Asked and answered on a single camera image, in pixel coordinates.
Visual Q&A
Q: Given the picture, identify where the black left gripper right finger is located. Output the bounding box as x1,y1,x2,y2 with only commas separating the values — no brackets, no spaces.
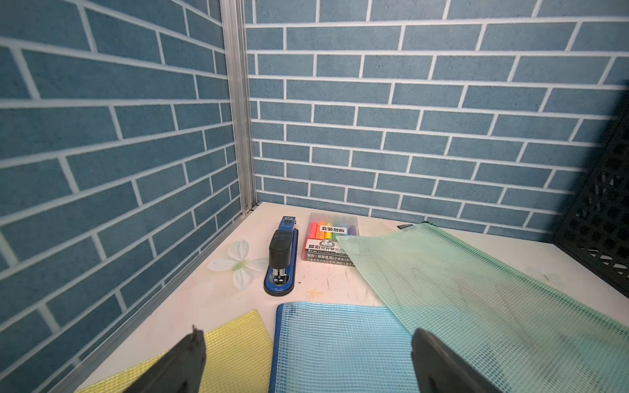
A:
411,328,500,393

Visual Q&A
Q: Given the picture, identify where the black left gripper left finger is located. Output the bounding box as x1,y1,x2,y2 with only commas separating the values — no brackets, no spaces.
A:
124,327,206,393

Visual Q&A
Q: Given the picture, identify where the green mesh document bag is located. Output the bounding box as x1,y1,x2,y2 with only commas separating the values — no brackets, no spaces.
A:
340,224,628,392

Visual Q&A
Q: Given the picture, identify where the yellow mesh document bag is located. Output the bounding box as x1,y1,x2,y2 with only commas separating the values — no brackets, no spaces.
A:
80,310,273,392

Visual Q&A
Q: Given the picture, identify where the blue mesh document bag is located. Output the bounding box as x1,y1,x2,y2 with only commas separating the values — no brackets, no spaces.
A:
269,302,419,392

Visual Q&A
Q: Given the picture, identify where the blue black stapler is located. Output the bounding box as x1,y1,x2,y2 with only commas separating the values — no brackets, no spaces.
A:
264,216,299,296

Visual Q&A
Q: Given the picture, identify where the box of coloured markers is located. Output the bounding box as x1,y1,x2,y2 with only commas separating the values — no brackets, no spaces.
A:
301,212,360,266

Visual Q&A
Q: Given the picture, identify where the black mesh file holder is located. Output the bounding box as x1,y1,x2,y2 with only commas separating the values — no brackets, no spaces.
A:
553,106,628,296

